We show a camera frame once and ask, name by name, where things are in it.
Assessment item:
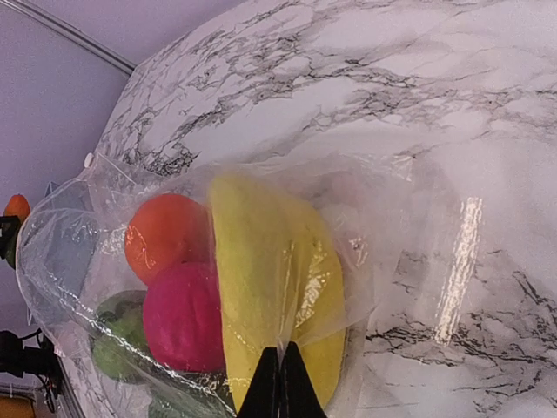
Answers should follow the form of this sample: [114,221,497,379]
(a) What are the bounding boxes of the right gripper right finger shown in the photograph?
[280,341,326,418]

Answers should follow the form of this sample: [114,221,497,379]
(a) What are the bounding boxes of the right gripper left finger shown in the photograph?
[238,347,280,418]

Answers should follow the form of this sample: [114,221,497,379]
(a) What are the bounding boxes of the light green fake fruit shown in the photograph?
[89,290,151,384]

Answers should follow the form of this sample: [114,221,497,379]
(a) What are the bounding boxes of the clear zip top bag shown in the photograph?
[15,155,411,417]

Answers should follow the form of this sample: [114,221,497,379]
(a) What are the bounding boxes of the dark green fake vegetable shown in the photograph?
[148,373,237,417]

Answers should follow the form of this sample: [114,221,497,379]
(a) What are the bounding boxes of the pink red fake fruit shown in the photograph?
[143,262,225,373]

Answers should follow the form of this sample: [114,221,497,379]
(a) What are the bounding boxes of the yellow fake banana bunch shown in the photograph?
[208,172,346,408]

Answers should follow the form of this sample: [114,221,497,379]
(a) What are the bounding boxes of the fake orange fruit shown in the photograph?
[124,193,210,286]

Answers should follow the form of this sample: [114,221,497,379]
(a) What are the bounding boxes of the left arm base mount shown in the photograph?
[1,328,64,414]

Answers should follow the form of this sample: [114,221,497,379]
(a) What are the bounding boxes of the left aluminium frame post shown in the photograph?
[3,1,137,76]

